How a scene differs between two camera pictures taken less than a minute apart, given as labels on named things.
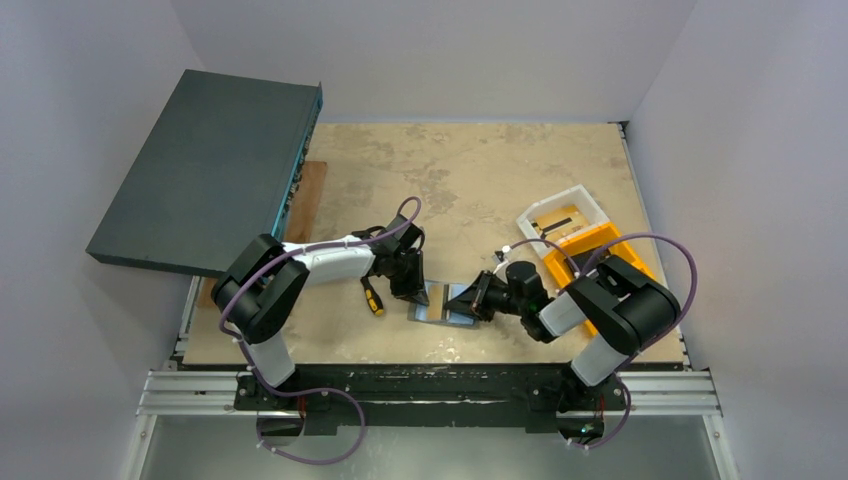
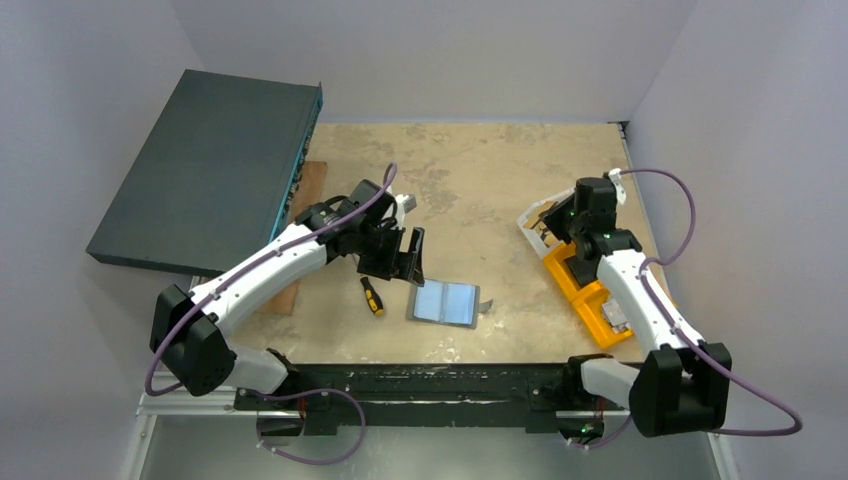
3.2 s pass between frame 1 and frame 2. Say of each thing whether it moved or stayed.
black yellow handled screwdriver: stayed
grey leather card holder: stayed
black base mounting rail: stayed
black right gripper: moved
